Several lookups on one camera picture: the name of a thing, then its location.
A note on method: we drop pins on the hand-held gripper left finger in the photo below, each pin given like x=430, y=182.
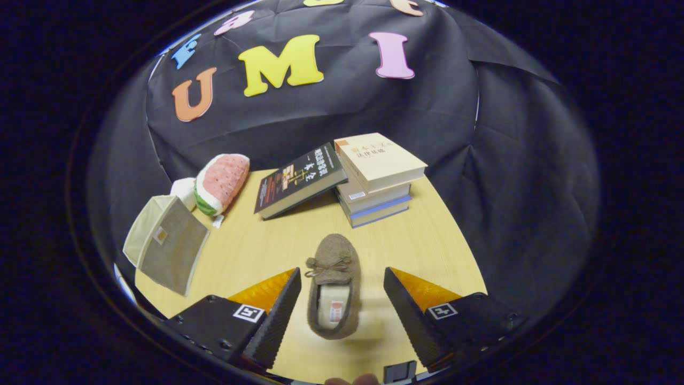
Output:
x=278, y=321

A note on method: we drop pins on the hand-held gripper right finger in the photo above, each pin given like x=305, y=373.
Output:
x=409, y=323

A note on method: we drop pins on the brown fuzzy shoe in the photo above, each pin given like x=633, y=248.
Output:
x=334, y=251

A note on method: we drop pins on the grey fabric storage box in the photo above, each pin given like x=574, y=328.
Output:
x=171, y=251

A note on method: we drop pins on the blue cover book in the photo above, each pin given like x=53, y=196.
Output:
x=379, y=215

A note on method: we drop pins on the white spine book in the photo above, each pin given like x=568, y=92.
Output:
x=374, y=198

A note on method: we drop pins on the black cover book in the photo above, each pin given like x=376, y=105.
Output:
x=299, y=176

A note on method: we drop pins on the watermelon slice plush toy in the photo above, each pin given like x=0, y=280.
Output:
x=222, y=182

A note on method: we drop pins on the white plush toy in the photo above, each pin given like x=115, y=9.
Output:
x=184, y=190

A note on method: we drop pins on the beige cover book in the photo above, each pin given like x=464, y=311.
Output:
x=379, y=158

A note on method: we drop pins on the black table edge bracket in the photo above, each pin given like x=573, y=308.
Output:
x=399, y=373

